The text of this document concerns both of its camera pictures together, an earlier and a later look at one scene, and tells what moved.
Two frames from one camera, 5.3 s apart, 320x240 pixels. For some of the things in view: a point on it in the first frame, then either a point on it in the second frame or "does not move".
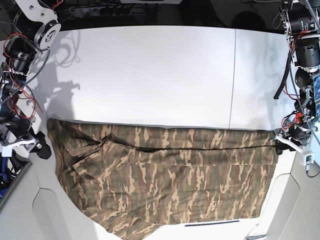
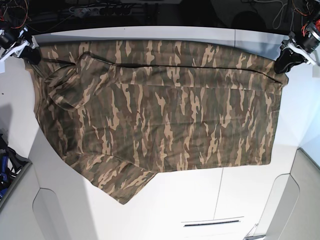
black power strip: x=85 y=11 does not move
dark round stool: x=248 y=20 does not move
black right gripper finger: x=280 y=146 to x=287 y=59
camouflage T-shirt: x=131 y=180 to x=119 y=111
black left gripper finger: x=42 y=150 to x=33 y=56
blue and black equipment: x=10 y=167 does not move
